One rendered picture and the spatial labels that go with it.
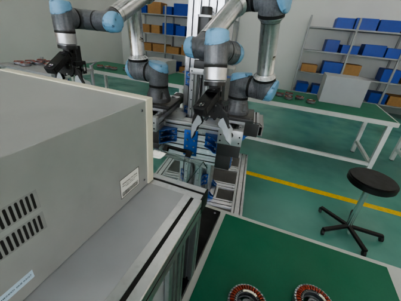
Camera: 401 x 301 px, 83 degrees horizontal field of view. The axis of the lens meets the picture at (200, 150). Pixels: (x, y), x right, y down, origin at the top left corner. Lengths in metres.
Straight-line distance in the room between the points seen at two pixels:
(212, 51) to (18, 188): 0.60
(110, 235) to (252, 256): 0.59
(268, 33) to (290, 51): 5.97
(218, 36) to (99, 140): 0.49
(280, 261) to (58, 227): 0.74
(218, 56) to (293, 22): 6.44
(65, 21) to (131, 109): 0.72
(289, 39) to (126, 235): 6.90
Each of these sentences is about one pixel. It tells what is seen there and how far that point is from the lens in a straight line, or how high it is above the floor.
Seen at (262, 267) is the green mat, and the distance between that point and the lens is 0.90.
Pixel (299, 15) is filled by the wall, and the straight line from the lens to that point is 7.15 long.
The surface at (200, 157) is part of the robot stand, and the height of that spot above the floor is 0.72.
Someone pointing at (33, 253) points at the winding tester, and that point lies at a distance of 0.39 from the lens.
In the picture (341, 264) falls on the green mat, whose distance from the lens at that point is 1.05.
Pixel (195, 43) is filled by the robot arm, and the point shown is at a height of 1.41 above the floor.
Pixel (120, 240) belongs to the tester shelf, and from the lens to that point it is 0.45.
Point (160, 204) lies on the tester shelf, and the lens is 0.50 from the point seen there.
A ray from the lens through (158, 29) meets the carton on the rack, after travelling 7.67.
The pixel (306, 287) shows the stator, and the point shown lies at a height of 0.79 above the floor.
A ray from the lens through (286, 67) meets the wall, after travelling 7.16.
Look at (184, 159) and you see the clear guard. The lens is 0.76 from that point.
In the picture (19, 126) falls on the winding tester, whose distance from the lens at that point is 0.38.
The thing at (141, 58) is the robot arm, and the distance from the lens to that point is 1.49.
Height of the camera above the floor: 1.45
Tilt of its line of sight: 28 degrees down
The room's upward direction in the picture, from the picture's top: 6 degrees clockwise
